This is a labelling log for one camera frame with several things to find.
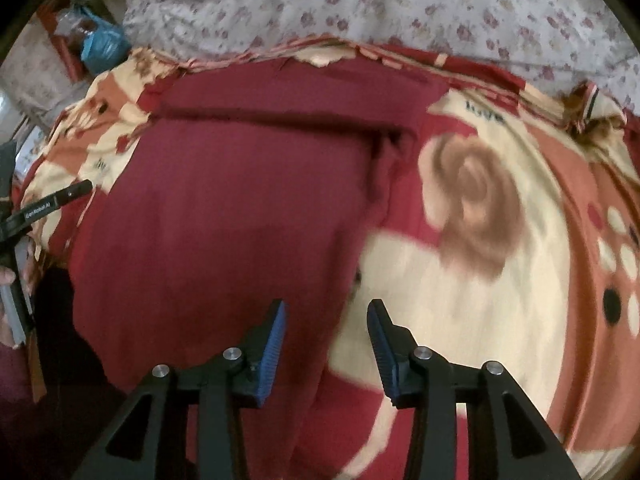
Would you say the red box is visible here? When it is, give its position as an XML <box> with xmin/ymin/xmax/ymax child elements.
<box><xmin>35</xmin><ymin>0</ymin><xmax>86</xmax><ymax>83</ymax></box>

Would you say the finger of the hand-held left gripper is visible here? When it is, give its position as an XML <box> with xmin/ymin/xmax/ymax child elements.
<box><xmin>20</xmin><ymin>179</ymin><xmax>94</xmax><ymax>227</ymax></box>

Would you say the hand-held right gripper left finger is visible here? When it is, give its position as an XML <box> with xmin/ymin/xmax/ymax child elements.
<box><xmin>73</xmin><ymin>299</ymin><xmax>287</xmax><ymax>480</ymax></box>

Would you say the maroon cloth garment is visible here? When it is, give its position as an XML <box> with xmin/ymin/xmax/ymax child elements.
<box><xmin>67</xmin><ymin>52</ymin><xmax>451</xmax><ymax>480</ymax></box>

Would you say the red cream floral blanket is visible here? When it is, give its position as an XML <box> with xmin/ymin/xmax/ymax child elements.
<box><xmin>20</xmin><ymin>42</ymin><xmax>640</xmax><ymax>480</ymax></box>

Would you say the person's left hand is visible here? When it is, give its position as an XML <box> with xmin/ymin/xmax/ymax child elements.
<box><xmin>0</xmin><ymin>240</ymin><xmax>43</xmax><ymax>346</ymax></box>

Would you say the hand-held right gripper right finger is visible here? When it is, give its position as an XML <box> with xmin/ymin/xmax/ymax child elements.
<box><xmin>366</xmin><ymin>299</ymin><xmax>582</xmax><ymax>480</ymax></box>

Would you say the white floral bed sheet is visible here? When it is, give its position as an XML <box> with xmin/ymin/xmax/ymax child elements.
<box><xmin>122</xmin><ymin>0</ymin><xmax>640</xmax><ymax>111</ymax></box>

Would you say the blue plastic bag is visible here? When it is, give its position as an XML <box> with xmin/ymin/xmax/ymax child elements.
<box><xmin>75</xmin><ymin>6</ymin><xmax>132</xmax><ymax>75</ymax></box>

